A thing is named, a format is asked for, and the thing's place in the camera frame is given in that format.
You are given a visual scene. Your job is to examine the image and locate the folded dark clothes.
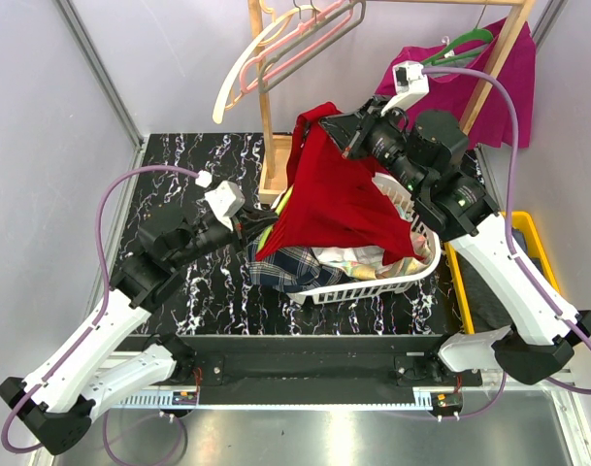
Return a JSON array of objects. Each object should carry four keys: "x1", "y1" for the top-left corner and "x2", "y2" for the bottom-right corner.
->
[{"x1": 461, "y1": 227, "x2": 543, "y2": 331}]

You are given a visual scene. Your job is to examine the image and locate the navy plaid skirt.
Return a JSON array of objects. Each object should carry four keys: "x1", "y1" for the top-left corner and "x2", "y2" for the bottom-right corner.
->
[{"x1": 246, "y1": 241, "x2": 351, "y2": 293}]

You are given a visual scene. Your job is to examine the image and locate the yellow plastic bin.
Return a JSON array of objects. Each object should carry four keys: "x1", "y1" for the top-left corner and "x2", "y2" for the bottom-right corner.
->
[{"x1": 443, "y1": 211, "x2": 561, "y2": 334}]

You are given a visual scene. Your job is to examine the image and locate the magenta dress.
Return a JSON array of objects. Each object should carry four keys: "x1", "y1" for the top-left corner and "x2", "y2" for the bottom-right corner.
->
[{"x1": 375, "y1": 16, "x2": 538, "y2": 149}]

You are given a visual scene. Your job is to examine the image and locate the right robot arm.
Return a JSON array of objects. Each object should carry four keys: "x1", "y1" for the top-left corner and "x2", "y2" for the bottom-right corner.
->
[{"x1": 320, "y1": 97, "x2": 591, "y2": 385}]

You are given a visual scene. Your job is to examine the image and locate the pastel floral skirt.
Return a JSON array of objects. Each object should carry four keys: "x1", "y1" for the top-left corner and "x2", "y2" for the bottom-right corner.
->
[{"x1": 337, "y1": 231, "x2": 432, "y2": 281}]

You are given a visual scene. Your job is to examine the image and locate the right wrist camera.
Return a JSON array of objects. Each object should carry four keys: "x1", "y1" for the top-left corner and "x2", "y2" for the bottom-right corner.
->
[{"x1": 380, "y1": 61, "x2": 429, "y2": 117}]

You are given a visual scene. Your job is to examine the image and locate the pink plastic hanger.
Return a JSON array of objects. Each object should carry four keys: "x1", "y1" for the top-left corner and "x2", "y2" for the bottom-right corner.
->
[{"x1": 215, "y1": 1, "x2": 366, "y2": 110}]

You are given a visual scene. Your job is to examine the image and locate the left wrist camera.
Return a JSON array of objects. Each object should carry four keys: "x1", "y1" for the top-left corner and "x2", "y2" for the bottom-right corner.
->
[{"x1": 204, "y1": 181, "x2": 246, "y2": 231}]

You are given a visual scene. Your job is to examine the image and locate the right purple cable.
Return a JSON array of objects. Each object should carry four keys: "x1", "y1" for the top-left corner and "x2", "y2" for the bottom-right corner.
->
[{"x1": 420, "y1": 67, "x2": 591, "y2": 392}]

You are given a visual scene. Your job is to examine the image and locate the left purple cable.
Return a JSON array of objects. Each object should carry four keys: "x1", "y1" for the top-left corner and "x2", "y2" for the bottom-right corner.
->
[{"x1": 0, "y1": 165, "x2": 213, "y2": 460}]

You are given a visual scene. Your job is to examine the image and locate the white plastic laundry basket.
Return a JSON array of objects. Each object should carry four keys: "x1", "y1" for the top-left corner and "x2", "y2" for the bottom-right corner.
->
[{"x1": 289, "y1": 173, "x2": 442, "y2": 304}]

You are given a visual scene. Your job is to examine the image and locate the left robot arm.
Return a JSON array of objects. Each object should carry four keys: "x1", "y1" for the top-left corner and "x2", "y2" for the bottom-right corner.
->
[{"x1": 0, "y1": 205, "x2": 278, "y2": 455}]

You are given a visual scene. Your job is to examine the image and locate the purple cable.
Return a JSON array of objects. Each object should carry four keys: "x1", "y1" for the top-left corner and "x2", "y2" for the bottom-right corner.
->
[
  {"x1": 420, "y1": 67, "x2": 591, "y2": 392},
  {"x1": 0, "y1": 165, "x2": 213, "y2": 460}
]

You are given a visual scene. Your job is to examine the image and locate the cream plastic hanger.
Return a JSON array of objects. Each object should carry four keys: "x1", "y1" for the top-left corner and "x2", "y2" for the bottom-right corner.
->
[{"x1": 213, "y1": 1, "x2": 327, "y2": 124}]

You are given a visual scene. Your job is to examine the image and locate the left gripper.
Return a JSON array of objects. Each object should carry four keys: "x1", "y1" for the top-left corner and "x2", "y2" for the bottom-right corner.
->
[{"x1": 169, "y1": 204, "x2": 279, "y2": 269}]

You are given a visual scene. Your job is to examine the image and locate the white garment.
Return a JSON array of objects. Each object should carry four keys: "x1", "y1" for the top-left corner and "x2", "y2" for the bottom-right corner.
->
[{"x1": 312, "y1": 246, "x2": 384, "y2": 265}]

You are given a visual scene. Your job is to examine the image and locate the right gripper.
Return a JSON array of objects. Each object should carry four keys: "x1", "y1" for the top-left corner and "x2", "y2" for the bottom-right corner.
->
[{"x1": 320, "y1": 95, "x2": 427, "y2": 196}]

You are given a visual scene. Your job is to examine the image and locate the yellow-green hanger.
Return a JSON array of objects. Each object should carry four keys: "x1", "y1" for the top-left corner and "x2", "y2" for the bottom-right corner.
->
[{"x1": 259, "y1": 188, "x2": 294, "y2": 244}]

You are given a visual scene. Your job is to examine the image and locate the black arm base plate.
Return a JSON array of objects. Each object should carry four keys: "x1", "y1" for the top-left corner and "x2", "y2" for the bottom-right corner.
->
[{"x1": 97, "y1": 335, "x2": 482, "y2": 411}]

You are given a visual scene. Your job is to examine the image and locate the green hanger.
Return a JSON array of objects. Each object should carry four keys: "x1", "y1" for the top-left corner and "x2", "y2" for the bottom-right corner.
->
[{"x1": 422, "y1": 28, "x2": 494, "y2": 66}]

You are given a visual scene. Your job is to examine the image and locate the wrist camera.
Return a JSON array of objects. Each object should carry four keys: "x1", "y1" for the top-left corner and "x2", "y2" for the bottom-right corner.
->
[
  {"x1": 380, "y1": 61, "x2": 429, "y2": 117},
  {"x1": 204, "y1": 181, "x2": 246, "y2": 231}
]

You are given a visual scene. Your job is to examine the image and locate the wooden clothes rack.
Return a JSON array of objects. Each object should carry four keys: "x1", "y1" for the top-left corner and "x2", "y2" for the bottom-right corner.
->
[{"x1": 247, "y1": 0, "x2": 535, "y2": 204}]

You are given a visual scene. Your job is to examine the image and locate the red dress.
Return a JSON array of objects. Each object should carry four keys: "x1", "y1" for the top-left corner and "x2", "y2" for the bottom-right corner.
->
[{"x1": 256, "y1": 102, "x2": 417, "y2": 265}]

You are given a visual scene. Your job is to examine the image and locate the grey wire hanger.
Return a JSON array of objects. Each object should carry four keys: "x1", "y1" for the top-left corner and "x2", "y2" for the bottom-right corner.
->
[{"x1": 247, "y1": 1, "x2": 367, "y2": 94}]

